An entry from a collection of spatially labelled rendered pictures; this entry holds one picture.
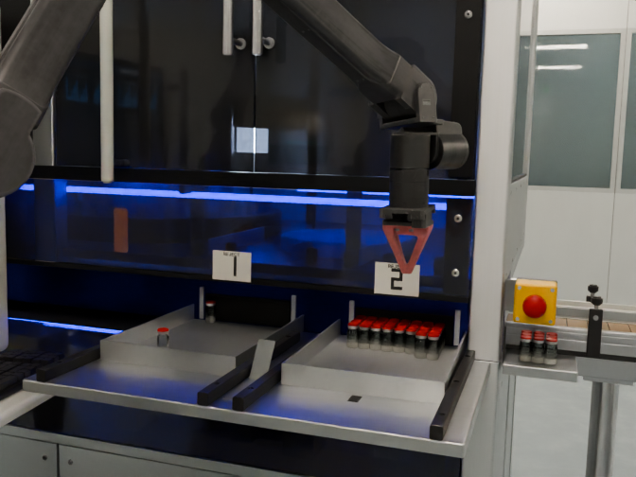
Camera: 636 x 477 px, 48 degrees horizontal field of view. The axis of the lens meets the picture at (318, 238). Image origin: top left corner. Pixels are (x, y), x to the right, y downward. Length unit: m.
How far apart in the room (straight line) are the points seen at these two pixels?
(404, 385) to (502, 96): 0.54
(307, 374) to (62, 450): 0.80
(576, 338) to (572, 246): 4.50
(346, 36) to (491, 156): 0.45
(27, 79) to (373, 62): 0.46
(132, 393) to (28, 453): 0.74
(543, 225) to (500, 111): 4.64
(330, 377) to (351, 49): 0.50
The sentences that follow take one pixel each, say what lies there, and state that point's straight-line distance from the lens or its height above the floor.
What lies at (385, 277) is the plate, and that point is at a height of 1.02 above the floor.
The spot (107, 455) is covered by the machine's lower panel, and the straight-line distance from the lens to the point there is 1.73.
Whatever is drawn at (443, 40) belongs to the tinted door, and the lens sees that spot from 1.35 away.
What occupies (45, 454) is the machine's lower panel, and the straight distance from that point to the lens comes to 1.83.
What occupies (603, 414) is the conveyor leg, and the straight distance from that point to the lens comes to 1.54.
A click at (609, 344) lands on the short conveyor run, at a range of 1.46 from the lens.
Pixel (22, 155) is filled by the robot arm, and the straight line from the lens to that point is 0.70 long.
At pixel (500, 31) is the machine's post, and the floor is 1.47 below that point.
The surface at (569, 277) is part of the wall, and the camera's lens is 5.98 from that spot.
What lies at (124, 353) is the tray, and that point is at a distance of 1.30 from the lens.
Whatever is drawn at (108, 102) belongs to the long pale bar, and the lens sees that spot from 1.50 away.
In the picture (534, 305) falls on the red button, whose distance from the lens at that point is 1.29.
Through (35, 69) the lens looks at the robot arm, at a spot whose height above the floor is 1.32.
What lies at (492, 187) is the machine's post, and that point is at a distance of 1.31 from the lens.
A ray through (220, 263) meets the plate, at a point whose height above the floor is 1.02.
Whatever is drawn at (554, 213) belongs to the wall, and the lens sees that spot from 5.92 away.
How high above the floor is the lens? 1.25
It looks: 7 degrees down
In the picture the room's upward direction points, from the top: 2 degrees clockwise
